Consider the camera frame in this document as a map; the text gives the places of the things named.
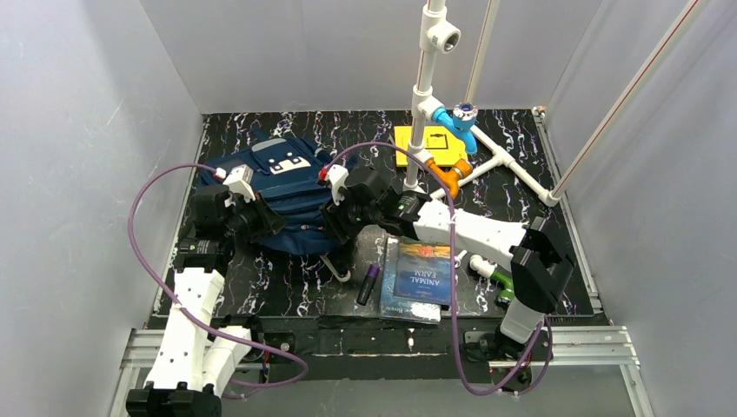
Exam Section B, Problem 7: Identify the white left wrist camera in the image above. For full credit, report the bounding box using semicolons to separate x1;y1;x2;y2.
223;164;256;202

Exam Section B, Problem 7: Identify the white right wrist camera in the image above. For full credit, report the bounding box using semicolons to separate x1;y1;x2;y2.
318;164;349;206

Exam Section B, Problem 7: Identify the navy blue student backpack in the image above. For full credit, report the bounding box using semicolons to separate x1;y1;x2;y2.
206;137;342;255

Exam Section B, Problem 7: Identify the orange plastic tap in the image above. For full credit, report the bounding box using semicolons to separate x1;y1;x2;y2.
425;157;474;201

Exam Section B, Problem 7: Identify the thin white rear pole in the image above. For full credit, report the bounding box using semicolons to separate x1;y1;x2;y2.
465;0;501;103

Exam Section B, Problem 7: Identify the blue book underneath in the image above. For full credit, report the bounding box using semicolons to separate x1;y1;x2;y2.
379;236;441;325

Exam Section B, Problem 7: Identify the Animal Farm book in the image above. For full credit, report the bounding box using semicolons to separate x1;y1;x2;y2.
394;237;454;306

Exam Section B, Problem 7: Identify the silver wrench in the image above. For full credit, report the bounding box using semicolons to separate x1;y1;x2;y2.
454;250;467;268

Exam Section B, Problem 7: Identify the purple black marker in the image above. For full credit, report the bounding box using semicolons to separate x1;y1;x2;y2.
355;264;381;306

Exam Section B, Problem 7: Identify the yellow notebook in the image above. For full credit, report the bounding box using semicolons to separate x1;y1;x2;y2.
394;125;468;167

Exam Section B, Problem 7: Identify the green white plastic tap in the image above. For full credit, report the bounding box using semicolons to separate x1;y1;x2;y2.
469;255;515;308

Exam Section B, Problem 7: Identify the white PVC pipe frame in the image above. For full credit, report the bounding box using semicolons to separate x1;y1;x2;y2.
403;1;549;206

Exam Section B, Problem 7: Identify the blue plastic tap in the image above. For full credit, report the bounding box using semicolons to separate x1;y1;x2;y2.
431;103;478;155

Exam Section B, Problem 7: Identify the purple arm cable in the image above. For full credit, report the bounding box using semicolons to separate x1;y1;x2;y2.
328;141;554;398
127;163;309;400

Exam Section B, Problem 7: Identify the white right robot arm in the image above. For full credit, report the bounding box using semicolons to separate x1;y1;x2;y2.
318;165;577;353

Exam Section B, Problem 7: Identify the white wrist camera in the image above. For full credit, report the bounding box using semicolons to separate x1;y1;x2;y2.
318;164;349;206
223;164;256;202

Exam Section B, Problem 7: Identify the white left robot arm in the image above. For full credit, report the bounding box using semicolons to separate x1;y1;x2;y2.
125;185;286;416

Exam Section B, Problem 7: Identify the white pole with red stripe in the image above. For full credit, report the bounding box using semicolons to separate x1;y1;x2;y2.
543;0;710;207

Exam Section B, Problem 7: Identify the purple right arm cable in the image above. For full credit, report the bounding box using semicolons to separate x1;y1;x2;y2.
328;141;554;398

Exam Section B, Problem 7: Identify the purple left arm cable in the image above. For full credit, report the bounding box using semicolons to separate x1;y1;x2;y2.
127;163;309;400

